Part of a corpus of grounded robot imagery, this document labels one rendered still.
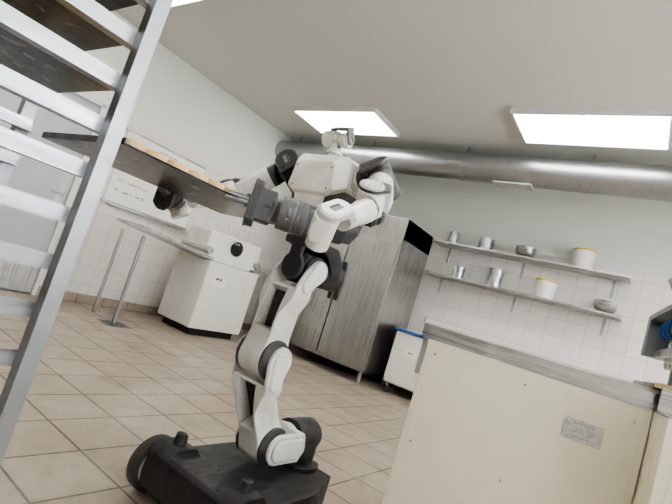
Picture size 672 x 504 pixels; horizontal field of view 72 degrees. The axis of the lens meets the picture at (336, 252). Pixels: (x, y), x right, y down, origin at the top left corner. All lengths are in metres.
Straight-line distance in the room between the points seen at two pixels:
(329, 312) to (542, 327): 2.50
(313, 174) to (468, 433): 1.04
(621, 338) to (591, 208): 1.49
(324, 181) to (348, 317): 4.12
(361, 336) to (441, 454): 3.91
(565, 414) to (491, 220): 4.74
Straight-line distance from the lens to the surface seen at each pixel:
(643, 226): 5.99
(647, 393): 1.69
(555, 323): 5.82
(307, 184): 1.70
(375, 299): 5.52
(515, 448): 1.69
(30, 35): 0.97
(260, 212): 1.16
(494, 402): 1.68
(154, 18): 1.04
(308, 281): 1.64
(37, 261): 0.98
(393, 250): 5.55
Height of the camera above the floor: 0.87
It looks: 6 degrees up
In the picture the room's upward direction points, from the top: 17 degrees clockwise
